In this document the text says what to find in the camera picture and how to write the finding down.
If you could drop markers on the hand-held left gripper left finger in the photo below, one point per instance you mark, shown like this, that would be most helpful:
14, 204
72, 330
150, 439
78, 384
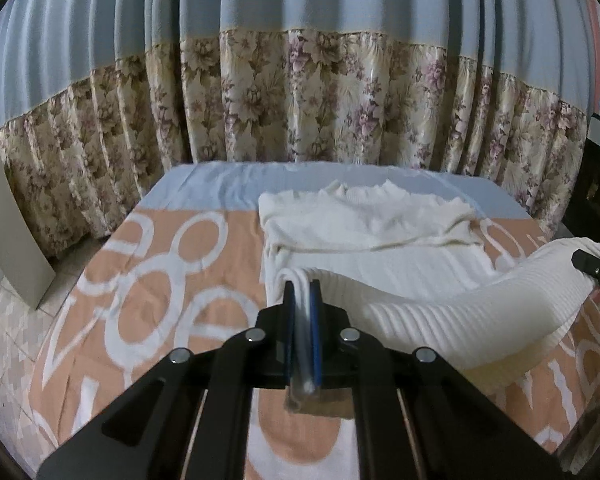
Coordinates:
289, 335

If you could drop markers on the beige board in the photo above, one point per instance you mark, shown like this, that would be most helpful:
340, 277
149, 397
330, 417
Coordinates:
10, 230

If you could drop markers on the black silver oven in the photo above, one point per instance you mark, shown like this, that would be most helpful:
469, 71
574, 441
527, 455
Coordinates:
597, 185

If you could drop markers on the white knit sweater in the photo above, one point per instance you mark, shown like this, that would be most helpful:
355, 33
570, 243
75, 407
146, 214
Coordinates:
380, 260

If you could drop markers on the blue floral curtain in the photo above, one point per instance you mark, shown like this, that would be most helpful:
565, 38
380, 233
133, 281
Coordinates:
280, 85

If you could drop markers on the peach white printed blanket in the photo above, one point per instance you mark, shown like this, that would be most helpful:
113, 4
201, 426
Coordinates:
155, 285

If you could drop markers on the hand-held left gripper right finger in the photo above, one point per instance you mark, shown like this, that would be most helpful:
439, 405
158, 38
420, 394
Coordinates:
316, 340

